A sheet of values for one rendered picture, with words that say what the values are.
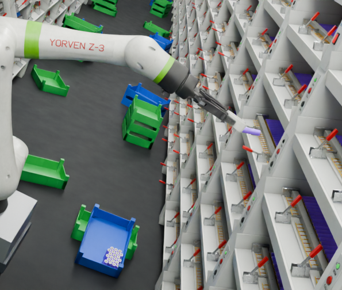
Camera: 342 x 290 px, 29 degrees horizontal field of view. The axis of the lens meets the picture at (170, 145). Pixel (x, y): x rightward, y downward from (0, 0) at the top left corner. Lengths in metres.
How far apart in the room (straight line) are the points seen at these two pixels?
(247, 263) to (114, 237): 1.23
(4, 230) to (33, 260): 0.61
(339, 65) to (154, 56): 0.52
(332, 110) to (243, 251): 0.49
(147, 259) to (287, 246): 1.59
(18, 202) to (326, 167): 1.18
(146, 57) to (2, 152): 0.51
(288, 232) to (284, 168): 0.26
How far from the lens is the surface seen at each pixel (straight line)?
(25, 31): 2.07
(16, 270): 2.76
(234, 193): 2.39
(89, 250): 3.00
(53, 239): 3.04
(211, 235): 2.49
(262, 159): 2.18
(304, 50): 2.19
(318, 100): 1.88
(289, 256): 1.63
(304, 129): 1.90
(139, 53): 1.93
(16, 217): 2.35
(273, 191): 1.96
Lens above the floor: 1.53
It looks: 19 degrees down
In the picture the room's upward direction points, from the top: 25 degrees clockwise
